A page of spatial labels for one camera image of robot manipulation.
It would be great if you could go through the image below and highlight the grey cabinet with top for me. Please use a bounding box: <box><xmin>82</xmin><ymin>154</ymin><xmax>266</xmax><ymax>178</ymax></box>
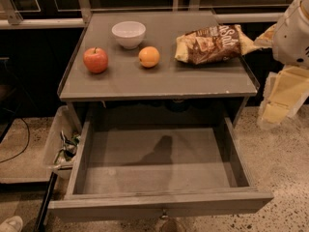
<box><xmin>56</xmin><ymin>10</ymin><xmax>261</xmax><ymax>131</ymax></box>

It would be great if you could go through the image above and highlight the red apple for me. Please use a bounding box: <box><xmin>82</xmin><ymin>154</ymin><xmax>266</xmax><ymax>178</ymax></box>
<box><xmin>83</xmin><ymin>47</ymin><xmax>108</xmax><ymax>73</ymax></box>

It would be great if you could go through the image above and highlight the white bowl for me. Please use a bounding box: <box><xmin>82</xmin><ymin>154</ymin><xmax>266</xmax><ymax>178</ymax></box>
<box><xmin>112</xmin><ymin>21</ymin><xmax>146</xmax><ymax>49</ymax></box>

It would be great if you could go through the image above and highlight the black cable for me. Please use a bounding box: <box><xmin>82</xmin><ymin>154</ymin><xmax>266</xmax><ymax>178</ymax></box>
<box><xmin>0</xmin><ymin>108</ymin><xmax>31</xmax><ymax>164</ymax></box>

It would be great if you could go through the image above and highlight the metal railing frame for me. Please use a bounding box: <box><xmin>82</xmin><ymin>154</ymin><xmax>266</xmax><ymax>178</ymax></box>
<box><xmin>0</xmin><ymin>0</ymin><xmax>293</xmax><ymax>29</ymax></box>

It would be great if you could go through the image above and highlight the brown chip bag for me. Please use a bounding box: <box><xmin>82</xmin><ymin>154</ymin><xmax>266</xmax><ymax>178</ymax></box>
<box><xmin>175</xmin><ymin>24</ymin><xmax>258</xmax><ymax>65</ymax></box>

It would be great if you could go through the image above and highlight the drawer handle knob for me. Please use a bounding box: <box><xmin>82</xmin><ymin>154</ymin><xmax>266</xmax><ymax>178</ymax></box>
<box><xmin>159</xmin><ymin>209</ymin><xmax>170</xmax><ymax>220</ymax></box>

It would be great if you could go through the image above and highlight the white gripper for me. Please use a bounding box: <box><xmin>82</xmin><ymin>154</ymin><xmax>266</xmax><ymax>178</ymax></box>
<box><xmin>254</xmin><ymin>0</ymin><xmax>309</xmax><ymax>130</ymax></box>

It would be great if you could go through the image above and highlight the open grey top drawer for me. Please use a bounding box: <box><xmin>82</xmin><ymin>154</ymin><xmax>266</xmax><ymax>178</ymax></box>
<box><xmin>49</xmin><ymin>118</ymin><xmax>273</xmax><ymax>221</ymax></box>

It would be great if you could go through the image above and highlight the white shoe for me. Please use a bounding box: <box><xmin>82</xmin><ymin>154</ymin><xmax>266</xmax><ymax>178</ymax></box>
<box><xmin>0</xmin><ymin>216</ymin><xmax>23</xmax><ymax>232</ymax></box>

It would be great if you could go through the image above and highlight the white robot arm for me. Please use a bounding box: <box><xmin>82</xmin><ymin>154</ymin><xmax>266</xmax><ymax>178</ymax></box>
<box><xmin>254</xmin><ymin>0</ymin><xmax>309</xmax><ymax>130</ymax></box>

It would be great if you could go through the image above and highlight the orange fruit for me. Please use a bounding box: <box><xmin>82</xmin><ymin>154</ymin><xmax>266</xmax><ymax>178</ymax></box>
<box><xmin>138</xmin><ymin>46</ymin><xmax>160</xmax><ymax>68</ymax></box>

